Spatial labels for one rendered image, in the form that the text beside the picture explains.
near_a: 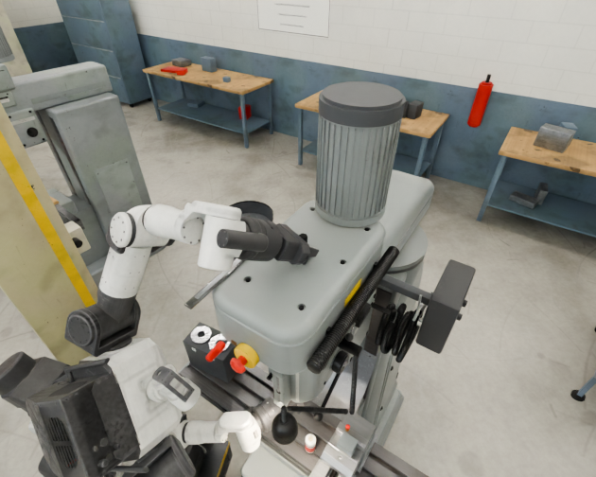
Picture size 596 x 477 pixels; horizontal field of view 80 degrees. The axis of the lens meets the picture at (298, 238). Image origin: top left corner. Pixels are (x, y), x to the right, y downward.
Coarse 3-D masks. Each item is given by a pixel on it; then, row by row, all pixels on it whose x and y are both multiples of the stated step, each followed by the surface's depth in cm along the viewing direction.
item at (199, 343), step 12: (204, 324) 164; (192, 336) 157; (204, 336) 157; (216, 336) 157; (192, 348) 156; (204, 348) 154; (228, 348) 154; (192, 360) 164; (204, 360) 157; (216, 360) 152; (228, 360) 154; (216, 372) 160; (228, 372) 157
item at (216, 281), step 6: (234, 264) 83; (240, 264) 84; (234, 270) 82; (216, 276) 80; (222, 276) 80; (210, 282) 79; (216, 282) 79; (204, 288) 77; (210, 288) 77; (198, 294) 76; (204, 294) 76; (192, 300) 75; (198, 300) 75; (186, 306) 74; (192, 306) 74
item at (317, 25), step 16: (272, 0) 494; (288, 0) 482; (304, 0) 470; (320, 0) 459; (272, 16) 507; (288, 16) 494; (304, 16) 482; (320, 16) 470; (288, 32) 507; (304, 32) 494; (320, 32) 481
